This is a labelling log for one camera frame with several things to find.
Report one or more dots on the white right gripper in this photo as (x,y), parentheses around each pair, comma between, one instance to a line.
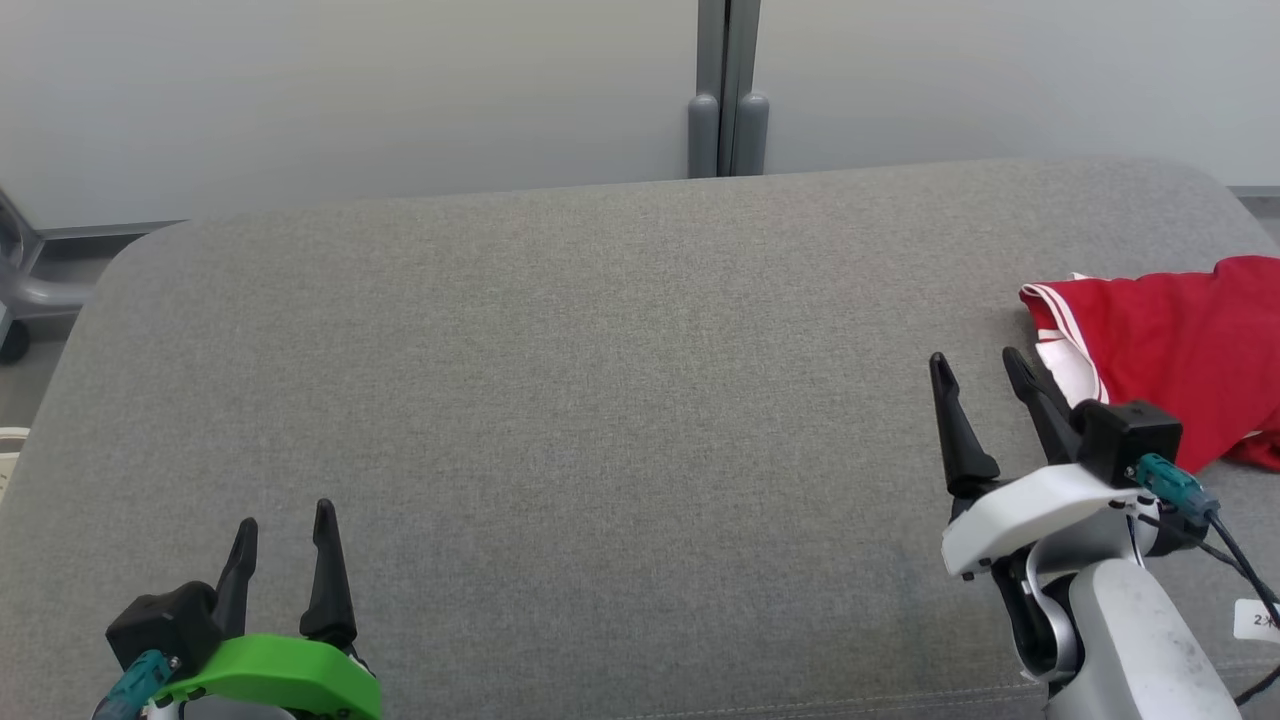
(1030,510)

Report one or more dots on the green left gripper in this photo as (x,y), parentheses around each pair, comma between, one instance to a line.
(290,670)

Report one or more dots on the red basketball jersey white sleeves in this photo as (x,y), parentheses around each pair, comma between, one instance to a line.
(1180,340)

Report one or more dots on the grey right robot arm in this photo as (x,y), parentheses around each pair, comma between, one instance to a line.
(1130,640)

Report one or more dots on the cream plastic laundry basket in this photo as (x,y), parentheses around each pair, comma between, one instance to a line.
(12,460)

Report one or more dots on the black caster wheel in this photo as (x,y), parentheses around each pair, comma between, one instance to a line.
(12,342)

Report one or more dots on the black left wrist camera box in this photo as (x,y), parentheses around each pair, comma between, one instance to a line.
(160,620)

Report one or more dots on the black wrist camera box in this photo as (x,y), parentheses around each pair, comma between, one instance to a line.
(160,620)
(1130,440)

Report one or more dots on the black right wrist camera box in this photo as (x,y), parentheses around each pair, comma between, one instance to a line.
(1130,440)

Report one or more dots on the teal left camera connector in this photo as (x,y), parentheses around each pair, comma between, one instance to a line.
(135,685)

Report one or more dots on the teal camera connector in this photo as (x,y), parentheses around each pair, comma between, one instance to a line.
(135,685)
(1175,485)

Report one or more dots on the teal right camera connector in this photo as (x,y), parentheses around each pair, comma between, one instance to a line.
(1175,485)

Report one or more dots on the grey metal trolley frame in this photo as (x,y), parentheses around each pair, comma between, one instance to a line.
(40,292)

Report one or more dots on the grey partition post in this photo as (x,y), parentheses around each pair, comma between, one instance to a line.
(703,120)
(750,120)

